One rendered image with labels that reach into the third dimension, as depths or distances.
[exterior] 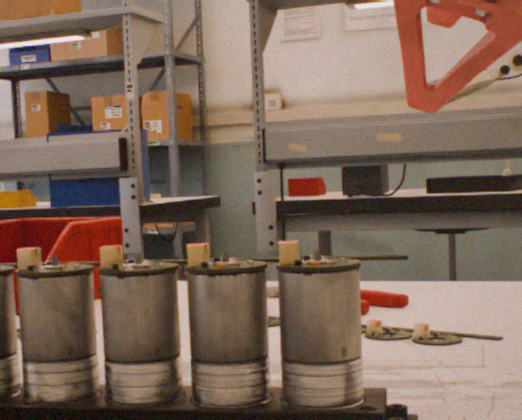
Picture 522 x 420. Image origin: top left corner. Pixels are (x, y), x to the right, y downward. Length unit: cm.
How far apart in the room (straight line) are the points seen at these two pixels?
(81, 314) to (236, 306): 5
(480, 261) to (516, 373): 428
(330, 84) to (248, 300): 453
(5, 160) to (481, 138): 148
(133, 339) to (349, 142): 232
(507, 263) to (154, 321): 442
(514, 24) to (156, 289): 22
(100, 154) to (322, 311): 260
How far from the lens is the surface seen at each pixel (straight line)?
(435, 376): 40
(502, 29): 43
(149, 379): 28
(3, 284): 30
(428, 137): 254
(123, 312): 27
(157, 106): 462
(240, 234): 492
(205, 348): 27
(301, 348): 27
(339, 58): 480
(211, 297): 27
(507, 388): 38
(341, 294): 26
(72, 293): 28
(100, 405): 28
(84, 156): 287
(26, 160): 298
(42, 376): 29
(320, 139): 260
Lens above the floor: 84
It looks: 5 degrees down
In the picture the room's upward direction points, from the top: 3 degrees counter-clockwise
